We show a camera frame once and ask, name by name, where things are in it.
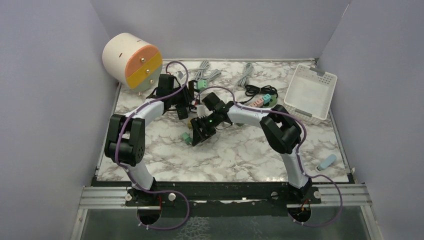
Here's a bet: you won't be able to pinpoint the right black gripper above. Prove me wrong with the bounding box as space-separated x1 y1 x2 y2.
190 111 220 147

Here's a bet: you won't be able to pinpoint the green plug adapter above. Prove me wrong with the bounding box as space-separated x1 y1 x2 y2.
195 80 208 92
181 132 192 145

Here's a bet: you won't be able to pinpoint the green round-socket power strip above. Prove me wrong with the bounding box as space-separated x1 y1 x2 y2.
262 95 278 108

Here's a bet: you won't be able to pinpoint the black power strip green ports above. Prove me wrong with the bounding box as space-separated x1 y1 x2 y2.
176 104 189 120

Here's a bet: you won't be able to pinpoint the black power strip blue ports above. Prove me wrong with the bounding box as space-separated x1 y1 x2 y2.
187 80 197 100

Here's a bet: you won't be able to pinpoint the pink usb charger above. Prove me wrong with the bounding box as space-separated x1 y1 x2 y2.
249 99 264 108

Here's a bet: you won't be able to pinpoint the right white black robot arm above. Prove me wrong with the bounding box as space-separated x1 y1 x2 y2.
190 93 312 204

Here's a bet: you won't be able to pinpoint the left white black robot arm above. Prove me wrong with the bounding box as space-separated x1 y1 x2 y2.
104 74 194 206

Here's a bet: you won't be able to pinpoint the cream round drawer cabinet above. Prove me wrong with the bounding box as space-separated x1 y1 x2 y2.
101 32 163 93

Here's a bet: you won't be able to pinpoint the teal usb charger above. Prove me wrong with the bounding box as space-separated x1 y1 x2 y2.
262 94 272 104

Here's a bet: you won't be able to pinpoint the white plastic basket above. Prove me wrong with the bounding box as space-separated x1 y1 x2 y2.
283 64 338 125

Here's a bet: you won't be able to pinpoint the light blue small device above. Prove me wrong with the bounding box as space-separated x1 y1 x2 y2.
316 154 337 172

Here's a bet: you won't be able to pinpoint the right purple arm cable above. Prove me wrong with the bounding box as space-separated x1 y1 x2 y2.
195 86 345 229

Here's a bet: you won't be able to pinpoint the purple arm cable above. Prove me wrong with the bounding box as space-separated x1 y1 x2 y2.
195 86 345 229
114 61 191 231

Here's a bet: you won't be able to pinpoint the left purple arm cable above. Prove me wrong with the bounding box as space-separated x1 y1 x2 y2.
114 61 191 231

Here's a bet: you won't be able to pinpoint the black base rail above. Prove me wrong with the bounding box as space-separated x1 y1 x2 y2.
80 181 355 218

